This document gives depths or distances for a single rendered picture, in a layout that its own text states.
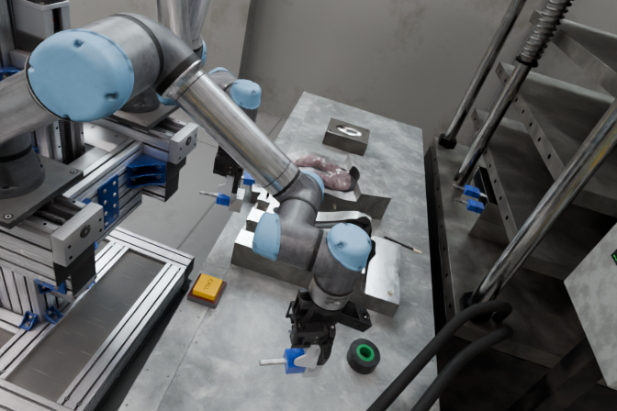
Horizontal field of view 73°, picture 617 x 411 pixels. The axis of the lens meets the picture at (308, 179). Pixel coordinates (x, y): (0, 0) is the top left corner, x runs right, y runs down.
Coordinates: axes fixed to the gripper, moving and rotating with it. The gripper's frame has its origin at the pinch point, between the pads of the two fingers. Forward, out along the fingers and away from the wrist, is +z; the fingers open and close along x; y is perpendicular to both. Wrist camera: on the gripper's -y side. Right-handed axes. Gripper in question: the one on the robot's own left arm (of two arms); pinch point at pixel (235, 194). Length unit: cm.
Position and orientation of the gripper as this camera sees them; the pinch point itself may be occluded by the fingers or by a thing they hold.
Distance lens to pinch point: 126.7
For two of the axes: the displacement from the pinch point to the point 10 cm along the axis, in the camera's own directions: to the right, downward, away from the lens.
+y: -9.7, -2.2, -1.1
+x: -0.4, 5.8, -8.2
